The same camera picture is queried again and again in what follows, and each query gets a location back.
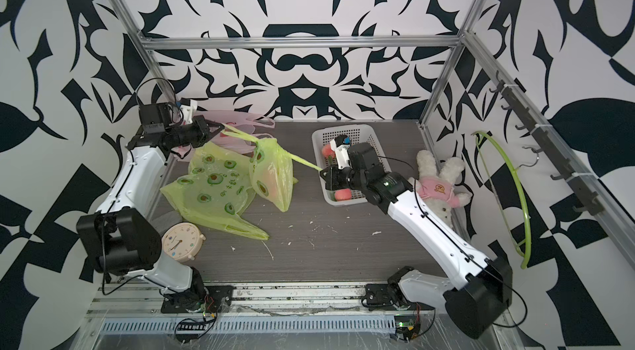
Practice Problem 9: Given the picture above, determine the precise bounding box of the green avocado plastic bag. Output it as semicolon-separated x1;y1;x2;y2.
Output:
223;124;321;213

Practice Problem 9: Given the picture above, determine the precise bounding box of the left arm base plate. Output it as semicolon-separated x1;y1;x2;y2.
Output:
160;276;235;315

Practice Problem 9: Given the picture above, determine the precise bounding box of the pink peach front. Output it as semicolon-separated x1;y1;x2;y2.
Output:
334;189;352;202

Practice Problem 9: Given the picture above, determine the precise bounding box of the plush bunny toy pink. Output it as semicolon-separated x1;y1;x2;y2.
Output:
416;150;472;229

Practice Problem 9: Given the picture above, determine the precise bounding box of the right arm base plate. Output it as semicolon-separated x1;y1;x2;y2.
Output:
360;284;434;311

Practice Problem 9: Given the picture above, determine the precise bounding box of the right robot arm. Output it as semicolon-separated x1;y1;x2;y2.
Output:
320;136;513;339

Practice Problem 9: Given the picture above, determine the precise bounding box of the black hook rack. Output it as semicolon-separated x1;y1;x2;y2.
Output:
493;74;605;216

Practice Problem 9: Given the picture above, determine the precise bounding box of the beige alarm clock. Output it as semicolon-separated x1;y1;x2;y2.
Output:
161;223;206;263

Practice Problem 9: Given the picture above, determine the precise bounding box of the pink plastic bag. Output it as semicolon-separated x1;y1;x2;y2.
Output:
194;110;275;154

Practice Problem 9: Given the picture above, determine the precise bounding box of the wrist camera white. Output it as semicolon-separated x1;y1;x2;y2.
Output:
330;134;352;170
180;99;198;125

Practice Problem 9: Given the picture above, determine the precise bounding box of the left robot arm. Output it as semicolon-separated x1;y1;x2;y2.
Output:
76;103;224;302

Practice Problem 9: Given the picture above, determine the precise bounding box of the white plastic basket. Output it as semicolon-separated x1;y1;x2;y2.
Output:
311;123;393;207

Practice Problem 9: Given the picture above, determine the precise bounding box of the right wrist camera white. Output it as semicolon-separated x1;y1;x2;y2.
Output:
330;134;352;170

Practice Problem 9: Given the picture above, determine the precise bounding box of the green hoop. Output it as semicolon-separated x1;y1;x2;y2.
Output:
472;131;532;270

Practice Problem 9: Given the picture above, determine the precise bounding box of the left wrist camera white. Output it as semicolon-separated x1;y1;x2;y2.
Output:
180;99;198;125

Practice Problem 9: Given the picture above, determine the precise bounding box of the aluminium frame bar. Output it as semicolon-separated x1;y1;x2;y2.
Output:
141;35;460;51

